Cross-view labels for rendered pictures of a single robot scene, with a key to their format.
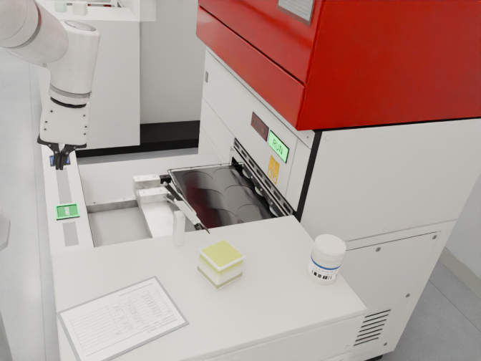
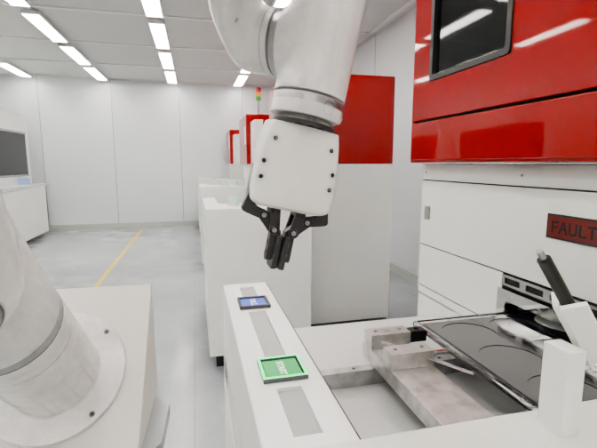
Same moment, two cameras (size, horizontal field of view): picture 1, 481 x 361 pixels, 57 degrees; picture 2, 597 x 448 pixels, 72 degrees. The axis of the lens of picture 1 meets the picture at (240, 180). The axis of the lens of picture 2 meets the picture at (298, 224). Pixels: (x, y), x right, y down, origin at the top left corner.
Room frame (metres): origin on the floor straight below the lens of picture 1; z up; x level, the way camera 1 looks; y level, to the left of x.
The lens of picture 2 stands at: (0.39, 0.29, 1.22)
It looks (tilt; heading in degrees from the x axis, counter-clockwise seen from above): 8 degrees down; 13
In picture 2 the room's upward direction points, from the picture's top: straight up
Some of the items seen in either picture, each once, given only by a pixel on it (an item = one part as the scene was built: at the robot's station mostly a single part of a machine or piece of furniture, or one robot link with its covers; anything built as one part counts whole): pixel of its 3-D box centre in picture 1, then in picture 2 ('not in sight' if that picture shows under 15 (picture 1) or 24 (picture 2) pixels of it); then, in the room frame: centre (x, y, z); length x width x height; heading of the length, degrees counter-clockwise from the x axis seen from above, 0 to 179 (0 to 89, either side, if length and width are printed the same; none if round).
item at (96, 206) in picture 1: (164, 197); (417, 367); (1.17, 0.24, 0.84); 0.50 x 0.02 x 0.03; 117
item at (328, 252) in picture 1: (326, 259); not in sight; (0.77, -0.22, 1.01); 0.07 x 0.07 x 0.10
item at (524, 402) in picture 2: (185, 202); (473, 365); (1.07, 0.16, 0.90); 0.38 x 0.01 x 0.01; 27
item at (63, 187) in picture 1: (65, 205); (265, 373); (0.98, 0.48, 0.89); 0.55 x 0.09 x 0.14; 27
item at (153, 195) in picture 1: (152, 195); (408, 355); (1.09, 0.26, 0.89); 0.08 x 0.03 x 0.03; 117
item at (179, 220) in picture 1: (185, 219); (577, 361); (0.82, 0.11, 1.03); 0.06 x 0.04 x 0.13; 117
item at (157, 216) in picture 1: (158, 218); (432, 396); (1.02, 0.22, 0.87); 0.36 x 0.08 x 0.03; 27
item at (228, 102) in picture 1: (243, 130); (521, 256); (1.36, 0.01, 1.02); 0.82 x 0.03 x 0.40; 27
